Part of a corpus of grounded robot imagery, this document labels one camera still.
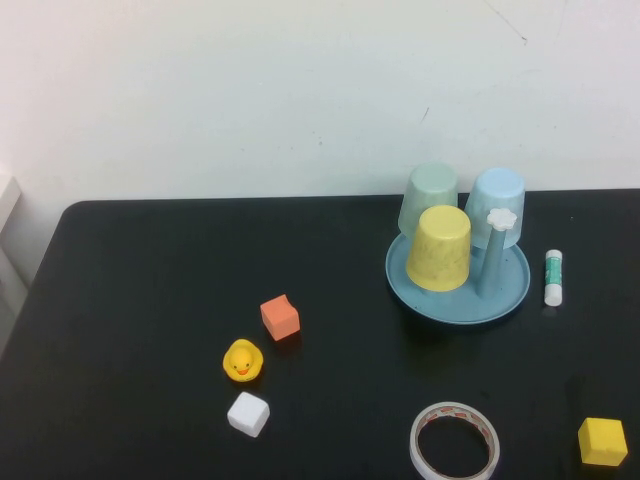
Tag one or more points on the white adhesive tape roll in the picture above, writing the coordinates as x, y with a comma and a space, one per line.
417, 440

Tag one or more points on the yellow plastic cup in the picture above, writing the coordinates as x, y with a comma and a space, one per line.
440, 250

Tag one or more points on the orange foam cube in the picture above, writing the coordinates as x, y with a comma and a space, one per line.
280, 319

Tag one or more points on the white foam cube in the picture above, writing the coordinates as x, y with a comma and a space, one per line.
248, 415

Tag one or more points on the yellow foam cube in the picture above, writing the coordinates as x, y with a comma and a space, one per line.
602, 444

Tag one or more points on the light blue plastic cup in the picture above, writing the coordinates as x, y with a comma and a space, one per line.
500, 200

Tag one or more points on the blue cup stand with posts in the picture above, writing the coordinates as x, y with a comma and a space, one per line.
455, 307

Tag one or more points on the pale green plastic cup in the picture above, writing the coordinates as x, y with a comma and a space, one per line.
430, 190

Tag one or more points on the yellow rubber duck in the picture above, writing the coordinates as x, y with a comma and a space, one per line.
242, 361

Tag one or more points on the green and white glue stick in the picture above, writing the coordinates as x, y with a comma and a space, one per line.
553, 280

